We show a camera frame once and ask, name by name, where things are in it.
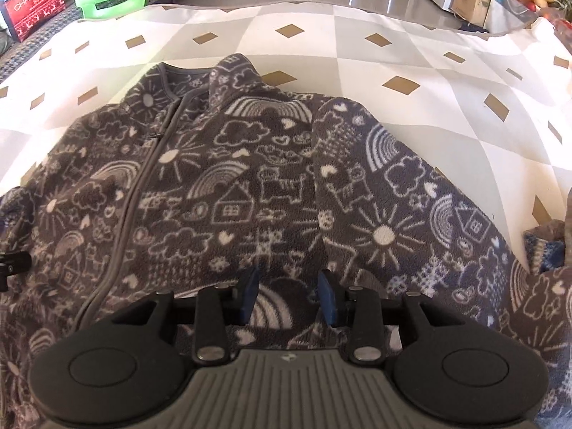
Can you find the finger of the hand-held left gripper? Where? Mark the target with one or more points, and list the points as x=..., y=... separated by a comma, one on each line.
x=15, y=263

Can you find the cloth covered side table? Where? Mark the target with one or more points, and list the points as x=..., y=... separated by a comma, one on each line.
x=509, y=15

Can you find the cardboard box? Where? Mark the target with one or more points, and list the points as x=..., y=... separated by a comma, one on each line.
x=469, y=2

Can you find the grey doodle print fleece jacket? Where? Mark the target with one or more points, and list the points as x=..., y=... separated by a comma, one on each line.
x=223, y=165

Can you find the red and navy gift bag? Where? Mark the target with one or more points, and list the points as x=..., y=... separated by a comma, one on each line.
x=33, y=4

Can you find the grey-green cushions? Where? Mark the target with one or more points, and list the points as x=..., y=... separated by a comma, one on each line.
x=40, y=49

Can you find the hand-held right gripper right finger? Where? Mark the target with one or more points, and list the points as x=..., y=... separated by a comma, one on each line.
x=328, y=298

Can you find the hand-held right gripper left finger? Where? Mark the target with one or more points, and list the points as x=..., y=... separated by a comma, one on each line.
x=248, y=297

